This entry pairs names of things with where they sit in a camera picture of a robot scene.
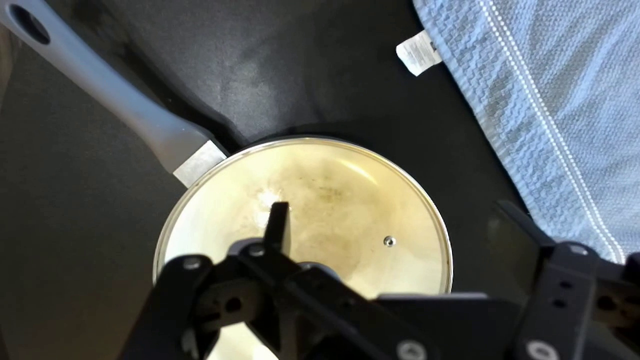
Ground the grey-handled frying pan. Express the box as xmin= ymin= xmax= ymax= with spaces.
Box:
xmin=0 ymin=0 xmax=461 ymax=360

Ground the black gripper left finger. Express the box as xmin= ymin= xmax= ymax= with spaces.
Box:
xmin=119 ymin=201 xmax=444 ymax=360

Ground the round glass pot lid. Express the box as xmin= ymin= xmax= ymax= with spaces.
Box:
xmin=152 ymin=137 xmax=458 ymax=360

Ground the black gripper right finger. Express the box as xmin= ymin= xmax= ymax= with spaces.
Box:
xmin=488 ymin=199 xmax=640 ymax=360

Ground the blue folded towel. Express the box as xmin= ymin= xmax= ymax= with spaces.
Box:
xmin=394 ymin=0 xmax=640 ymax=267

